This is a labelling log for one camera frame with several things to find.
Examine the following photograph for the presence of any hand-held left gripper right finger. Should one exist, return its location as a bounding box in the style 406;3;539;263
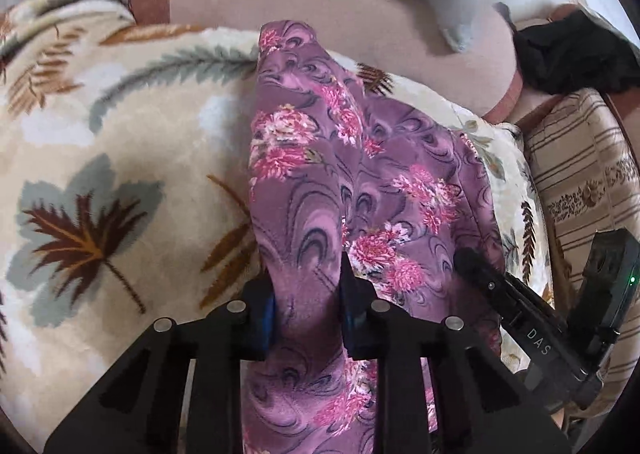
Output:
339;250;573;454

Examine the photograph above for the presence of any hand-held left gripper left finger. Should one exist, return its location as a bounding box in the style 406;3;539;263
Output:
42;277;277;454

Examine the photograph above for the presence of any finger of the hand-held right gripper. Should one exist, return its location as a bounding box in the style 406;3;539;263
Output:
504;271;576;335
452;247;588;382

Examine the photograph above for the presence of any purple floral garment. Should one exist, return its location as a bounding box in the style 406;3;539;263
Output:
240;19;506;454

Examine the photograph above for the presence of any striped beige cushion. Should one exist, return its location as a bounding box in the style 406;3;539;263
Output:
515;84;640;425

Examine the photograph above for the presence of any cream leaf-print blanket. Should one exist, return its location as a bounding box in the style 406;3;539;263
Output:
0;0;556;435

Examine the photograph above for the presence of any black cloth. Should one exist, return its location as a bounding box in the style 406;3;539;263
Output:
492;2;640;96

